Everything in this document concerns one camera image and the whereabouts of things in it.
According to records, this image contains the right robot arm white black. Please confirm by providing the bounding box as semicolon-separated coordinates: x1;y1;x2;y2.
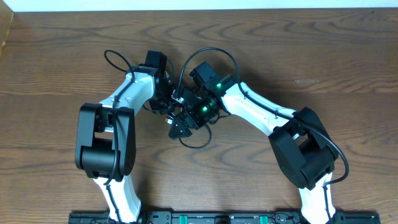
169;62;338;223

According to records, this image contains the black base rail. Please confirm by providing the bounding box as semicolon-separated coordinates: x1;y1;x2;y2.
68;210;382;224

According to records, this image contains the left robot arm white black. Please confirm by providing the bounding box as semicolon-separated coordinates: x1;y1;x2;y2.
75;50;173;223

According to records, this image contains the black USB cable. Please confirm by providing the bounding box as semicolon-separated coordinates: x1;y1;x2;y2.
141;102;233;150

